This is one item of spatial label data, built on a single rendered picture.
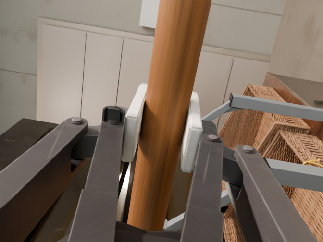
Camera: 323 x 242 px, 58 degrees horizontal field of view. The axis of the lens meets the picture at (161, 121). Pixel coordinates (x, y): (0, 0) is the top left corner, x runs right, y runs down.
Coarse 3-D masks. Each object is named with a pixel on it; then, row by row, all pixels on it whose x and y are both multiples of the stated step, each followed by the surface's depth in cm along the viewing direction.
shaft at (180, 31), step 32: (160, 0) 17; (192, 0) 16; (160, 32) 17; (192, 32) 16; (160, 64) 17; (192, 64) 18; (160, 96) 18; (160, 128) 19; (160, 160) 20; (160, 192) 21; (160, 224) 23
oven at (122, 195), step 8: (24, 120) 192; (32, 120) 194; (136, 152) 192; (136, 160) 194; (128, 168) 181; (128, 176) 192; (120, 184) 160; (128, 184) 202; (120, 192) 154; (128, 192) 205; (120, 200) 162; (128, 200) 208; (120, 208) 171; (128, 208) 210; (120, 216) 181
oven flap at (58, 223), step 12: (84, 168) 155; (72, 180) 146; (84, 180) 143; (72, 192) 136; (60, 204) 129; (72, 204) 127; (48, 216) 122; (60, 216) 121; (72, 216) 119; (36, 228) 117; (48, 228) 115; (60, 228) 114; (36, 240) 110; (48, 240) 109
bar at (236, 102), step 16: (240, 96) 108; (224, 112) 111; (272, 112) 108; (288, 112) 107; (304, 112) 107; (320, 112) 107; (272, 160) 65; (288, 176) 63; (304, 176) 62; (320, 176) 62; (224, 192) 68; (176, 224) 71
